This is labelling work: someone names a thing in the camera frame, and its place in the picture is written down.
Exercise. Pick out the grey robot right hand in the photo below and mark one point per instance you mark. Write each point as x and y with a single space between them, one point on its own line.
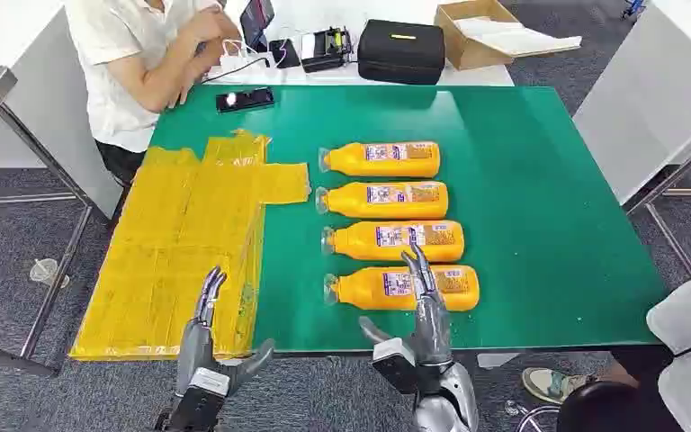
432 334

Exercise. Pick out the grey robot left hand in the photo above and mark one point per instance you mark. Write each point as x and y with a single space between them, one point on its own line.
196 352

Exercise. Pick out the orange drink bottle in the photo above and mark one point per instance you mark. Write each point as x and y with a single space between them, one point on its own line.
363 289
357 241
345 203
351 161

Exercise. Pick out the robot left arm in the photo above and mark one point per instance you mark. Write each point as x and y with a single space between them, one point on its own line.
193 414

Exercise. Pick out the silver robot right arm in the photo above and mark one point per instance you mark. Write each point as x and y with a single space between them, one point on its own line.
450 399

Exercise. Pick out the white paper scrap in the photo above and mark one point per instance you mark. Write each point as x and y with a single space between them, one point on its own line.
497 359

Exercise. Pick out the yellow plastic sheet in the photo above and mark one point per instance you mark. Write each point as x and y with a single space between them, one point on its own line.
161 268

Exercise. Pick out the green table mat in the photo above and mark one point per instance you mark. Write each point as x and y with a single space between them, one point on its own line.
530 208

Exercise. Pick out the clear plastic cup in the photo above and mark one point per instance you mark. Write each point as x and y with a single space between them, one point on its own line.
44 271

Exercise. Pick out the black round stool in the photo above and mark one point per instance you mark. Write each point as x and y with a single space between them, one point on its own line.
608 411

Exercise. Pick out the black smartphone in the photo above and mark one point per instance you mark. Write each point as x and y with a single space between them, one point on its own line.
245 99

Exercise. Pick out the black zip case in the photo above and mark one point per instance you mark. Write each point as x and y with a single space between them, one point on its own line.
401 52

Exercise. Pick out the open cardboard box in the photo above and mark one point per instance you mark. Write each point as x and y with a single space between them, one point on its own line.
471 50

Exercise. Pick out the person's hand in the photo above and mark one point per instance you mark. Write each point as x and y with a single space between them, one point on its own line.
199 65
213 25

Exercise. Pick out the white power strip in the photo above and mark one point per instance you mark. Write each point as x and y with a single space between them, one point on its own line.
244 68

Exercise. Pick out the seated person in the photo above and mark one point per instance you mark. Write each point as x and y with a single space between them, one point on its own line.
113 65

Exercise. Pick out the black label printer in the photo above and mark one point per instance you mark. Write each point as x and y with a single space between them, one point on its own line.
326 50

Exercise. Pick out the white sheet in carton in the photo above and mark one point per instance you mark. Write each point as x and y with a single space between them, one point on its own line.
518 39

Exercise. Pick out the small black box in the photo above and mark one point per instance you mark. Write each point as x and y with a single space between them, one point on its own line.
285 54

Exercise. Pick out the white table with steel legs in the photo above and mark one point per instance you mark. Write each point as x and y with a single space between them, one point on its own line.
649 89

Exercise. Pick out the white desk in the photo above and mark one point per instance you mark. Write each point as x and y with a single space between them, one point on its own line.
345 12

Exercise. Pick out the tablet on stand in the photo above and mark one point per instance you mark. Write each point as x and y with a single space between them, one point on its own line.
256 18

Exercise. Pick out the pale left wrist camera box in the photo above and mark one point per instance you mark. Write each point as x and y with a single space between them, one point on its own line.
209 381

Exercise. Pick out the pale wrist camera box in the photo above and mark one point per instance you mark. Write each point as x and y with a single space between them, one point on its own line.
209 381
393 360

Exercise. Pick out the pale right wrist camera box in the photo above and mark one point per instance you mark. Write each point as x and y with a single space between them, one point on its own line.
393 360

